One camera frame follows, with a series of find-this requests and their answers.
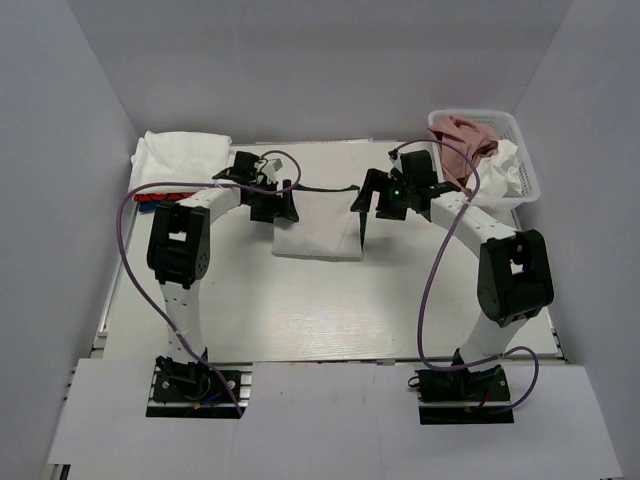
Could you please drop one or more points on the white plastic laundry basket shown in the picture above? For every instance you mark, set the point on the white plastic laundry basket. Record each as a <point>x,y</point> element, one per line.
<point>505,127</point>

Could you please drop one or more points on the folded red t-shirt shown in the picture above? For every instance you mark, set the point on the folded red t-shirt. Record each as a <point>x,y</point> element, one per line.
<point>147,198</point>

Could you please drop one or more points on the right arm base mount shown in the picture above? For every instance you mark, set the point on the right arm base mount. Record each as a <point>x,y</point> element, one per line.
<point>462,398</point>

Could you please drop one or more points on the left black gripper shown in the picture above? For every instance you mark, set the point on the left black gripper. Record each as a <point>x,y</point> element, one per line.
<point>269,214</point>

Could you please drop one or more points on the white green Charlie Brown t-shirt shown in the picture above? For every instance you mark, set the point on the white green Charlie Brown t-shirt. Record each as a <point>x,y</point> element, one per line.
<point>326,228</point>

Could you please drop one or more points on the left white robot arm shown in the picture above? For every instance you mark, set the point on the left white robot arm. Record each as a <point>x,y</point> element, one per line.
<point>179,250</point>

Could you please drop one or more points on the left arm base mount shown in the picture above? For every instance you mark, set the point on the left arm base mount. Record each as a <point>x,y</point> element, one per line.
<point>191,390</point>

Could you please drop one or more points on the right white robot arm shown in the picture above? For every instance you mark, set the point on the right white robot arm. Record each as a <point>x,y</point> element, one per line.
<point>513,279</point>

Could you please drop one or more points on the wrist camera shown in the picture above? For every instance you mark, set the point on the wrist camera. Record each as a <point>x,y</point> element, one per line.
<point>267,169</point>
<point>395,158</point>

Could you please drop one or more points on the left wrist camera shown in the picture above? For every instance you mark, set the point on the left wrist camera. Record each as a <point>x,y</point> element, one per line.
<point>267,169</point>

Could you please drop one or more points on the folded blue t-shirt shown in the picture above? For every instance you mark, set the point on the folded blue t-shirt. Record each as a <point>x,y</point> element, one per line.
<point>150,207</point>

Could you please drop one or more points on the pink t-shirt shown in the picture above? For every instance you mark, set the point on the pink t-shirt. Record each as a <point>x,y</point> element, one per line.
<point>475,140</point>

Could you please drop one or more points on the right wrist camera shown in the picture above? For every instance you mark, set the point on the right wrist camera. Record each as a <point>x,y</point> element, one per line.
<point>395,158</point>

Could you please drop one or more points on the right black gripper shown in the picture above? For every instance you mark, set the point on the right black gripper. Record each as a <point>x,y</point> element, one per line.
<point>375,181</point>

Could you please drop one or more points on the folded white t-shirt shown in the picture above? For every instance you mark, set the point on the folded white t-shirt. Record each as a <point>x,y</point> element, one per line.
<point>185,157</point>

